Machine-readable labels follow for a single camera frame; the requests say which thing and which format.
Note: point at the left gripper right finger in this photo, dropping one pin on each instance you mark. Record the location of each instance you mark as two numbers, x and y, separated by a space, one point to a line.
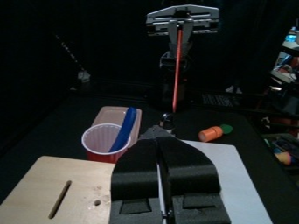
191 175

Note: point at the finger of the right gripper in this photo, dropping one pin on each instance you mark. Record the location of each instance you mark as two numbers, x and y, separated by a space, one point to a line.
173 29
187 29

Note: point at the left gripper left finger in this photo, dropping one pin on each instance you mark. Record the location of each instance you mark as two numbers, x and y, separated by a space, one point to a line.
134 175

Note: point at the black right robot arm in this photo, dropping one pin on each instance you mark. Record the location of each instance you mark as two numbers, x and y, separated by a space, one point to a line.
167 78

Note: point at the blue plastic toy knife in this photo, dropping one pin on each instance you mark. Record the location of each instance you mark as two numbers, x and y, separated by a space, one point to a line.
126 128

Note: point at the orange toy carrot, green top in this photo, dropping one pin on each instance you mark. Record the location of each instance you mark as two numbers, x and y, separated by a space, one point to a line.
210 134

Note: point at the red plastic cup, white inside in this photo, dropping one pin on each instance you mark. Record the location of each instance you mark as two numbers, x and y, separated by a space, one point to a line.
98 140

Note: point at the small round metal scoop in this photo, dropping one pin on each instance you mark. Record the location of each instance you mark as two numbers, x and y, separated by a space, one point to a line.
167 119

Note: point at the beige rectangular tray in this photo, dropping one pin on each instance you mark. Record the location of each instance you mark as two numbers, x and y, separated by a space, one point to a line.
111 115

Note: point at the wooden board with slot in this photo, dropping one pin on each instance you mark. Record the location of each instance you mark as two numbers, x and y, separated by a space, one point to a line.
43 183

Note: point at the yellow and pink toy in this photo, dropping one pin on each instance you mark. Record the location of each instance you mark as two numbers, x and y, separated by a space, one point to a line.
283 159

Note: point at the black ribbed grille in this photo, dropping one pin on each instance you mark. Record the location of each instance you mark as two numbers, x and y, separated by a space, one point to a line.
219 99

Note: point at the cluttered white shelf rack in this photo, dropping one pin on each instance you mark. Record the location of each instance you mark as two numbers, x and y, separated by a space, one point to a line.
286 61

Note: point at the thin diagonal rod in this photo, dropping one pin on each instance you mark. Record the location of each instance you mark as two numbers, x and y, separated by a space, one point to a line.
70 54

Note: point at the small white clamp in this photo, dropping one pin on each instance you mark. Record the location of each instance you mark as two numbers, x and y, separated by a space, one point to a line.
83 76

